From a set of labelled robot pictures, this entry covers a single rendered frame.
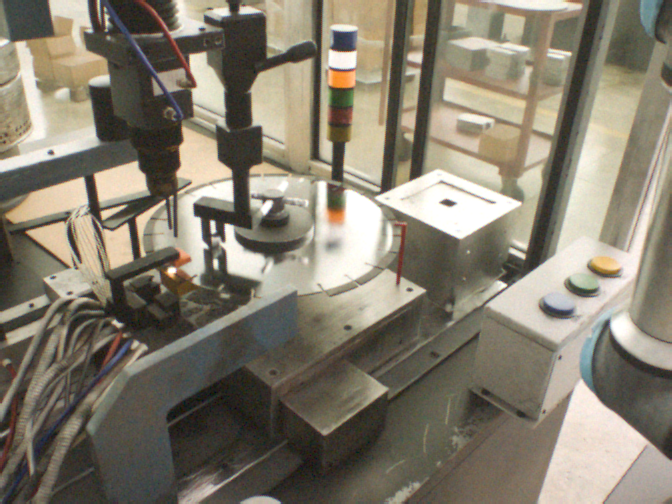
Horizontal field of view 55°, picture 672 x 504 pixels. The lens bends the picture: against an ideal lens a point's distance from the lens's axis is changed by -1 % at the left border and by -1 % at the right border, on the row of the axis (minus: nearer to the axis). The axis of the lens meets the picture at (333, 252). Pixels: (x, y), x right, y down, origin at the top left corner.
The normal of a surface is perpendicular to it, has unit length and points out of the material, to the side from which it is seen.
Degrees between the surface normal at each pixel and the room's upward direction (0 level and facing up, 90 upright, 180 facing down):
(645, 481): 0
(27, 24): 90
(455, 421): 0
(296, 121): 90
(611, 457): 0
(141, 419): 90
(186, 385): 90
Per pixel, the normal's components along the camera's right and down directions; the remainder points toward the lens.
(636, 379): -0.73, 0.46
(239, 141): 0.58, 0.44
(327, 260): 0.04, -0.85
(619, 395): -0.89, 0.33
